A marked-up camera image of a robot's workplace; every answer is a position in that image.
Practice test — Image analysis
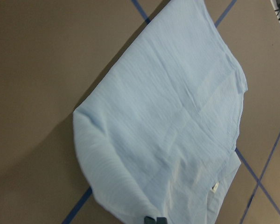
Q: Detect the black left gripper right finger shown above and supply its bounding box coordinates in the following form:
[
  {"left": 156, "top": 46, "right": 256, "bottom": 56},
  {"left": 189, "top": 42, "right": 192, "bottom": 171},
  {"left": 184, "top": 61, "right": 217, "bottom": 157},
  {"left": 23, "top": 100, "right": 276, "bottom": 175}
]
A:
[{"left": 157, "top": 217, "right": 168, "bottom": 224}]

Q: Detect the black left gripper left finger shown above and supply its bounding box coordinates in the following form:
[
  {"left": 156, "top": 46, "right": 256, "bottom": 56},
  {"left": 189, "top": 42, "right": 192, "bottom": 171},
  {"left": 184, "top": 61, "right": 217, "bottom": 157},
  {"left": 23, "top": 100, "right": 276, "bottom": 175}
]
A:
[{"left": 144, "top": 217, "right": 156, "bottom": 224}]

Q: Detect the light blue button-up shirt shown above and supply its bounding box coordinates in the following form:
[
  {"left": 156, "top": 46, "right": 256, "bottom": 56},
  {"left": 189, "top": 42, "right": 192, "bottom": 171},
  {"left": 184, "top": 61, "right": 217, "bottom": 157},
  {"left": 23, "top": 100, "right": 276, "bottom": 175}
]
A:
[{"left": 73, "top": 0, "right": 247, "bottom": 224}]

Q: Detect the brown paper table cover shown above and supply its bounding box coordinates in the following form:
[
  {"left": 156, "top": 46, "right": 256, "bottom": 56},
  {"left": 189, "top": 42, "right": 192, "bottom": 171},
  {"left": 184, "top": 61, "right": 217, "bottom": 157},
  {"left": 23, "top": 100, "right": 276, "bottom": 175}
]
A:
[{"left": 0, "top": 0, "right": 280, "bottom": 224}]

